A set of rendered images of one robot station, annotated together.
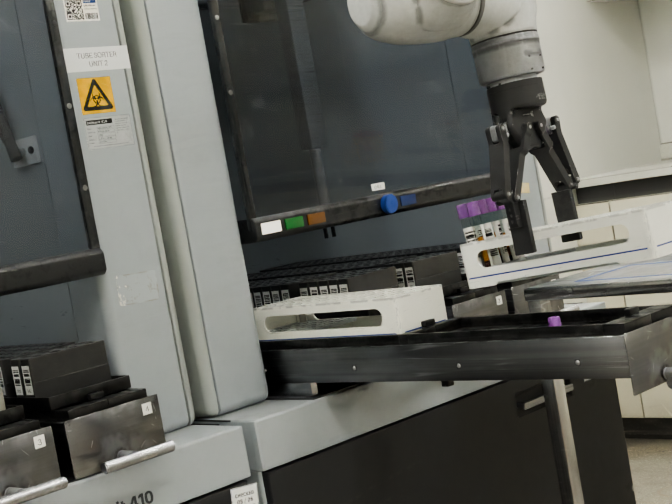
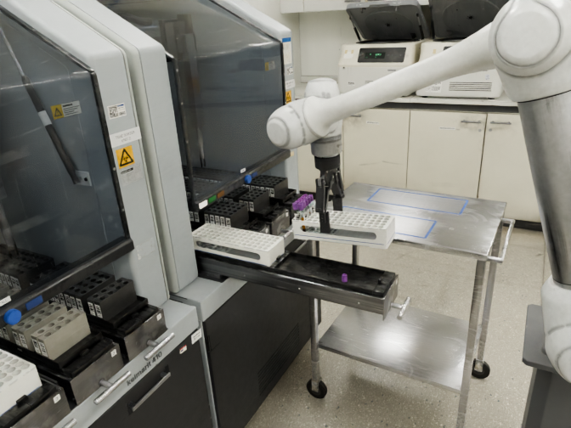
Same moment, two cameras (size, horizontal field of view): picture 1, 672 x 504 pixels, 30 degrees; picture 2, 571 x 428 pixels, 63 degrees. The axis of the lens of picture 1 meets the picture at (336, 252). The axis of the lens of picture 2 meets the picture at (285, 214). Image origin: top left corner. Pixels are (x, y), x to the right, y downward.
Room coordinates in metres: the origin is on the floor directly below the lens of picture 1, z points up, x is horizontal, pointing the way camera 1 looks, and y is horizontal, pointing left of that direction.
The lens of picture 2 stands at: (0.47, 0.22, 1.49)
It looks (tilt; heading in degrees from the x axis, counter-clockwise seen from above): 23 degrees down; 343
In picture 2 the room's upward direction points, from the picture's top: 3 degrees counter-clockwise
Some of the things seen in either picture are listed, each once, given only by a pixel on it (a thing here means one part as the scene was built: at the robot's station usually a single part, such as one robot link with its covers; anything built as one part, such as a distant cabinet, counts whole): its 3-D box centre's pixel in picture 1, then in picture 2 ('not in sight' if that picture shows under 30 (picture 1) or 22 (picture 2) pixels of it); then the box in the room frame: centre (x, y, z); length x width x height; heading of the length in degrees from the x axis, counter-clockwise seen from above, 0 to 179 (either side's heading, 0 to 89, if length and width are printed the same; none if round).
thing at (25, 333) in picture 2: not in sight; (46, 328); (1.50, 0.51, 0.85); 0.12 x 0.02 x 0.06; 134
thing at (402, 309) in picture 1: (346, 318); (235, 244); (1.77, 0.00, 0.83); 0.30 x 0.10 x 0.06; 44
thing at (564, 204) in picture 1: (567, 215); (337, 208); (1.71, -0.32, 0.93); 0.03 x 0.01 x 0.07; 45
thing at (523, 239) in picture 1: (520, 227); (325, 222); (1.63, -0.24, 0.93); 0.03 x 0.01 x 0.07; 45
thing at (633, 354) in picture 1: (448, 352); (287, 271); (1.64, -0.12, 0.78); 0.73 x 0.14 x 0.09; 44
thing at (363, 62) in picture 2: not in sight; (386, 47); (3.80, -1.65, 1.22); 0.62 x 0.56 x 0.64; 132
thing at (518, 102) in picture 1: (521, 115); (328, 169); (1.67, -0.27, 1.07); 0.08 x 0.07 x 0.09; 135
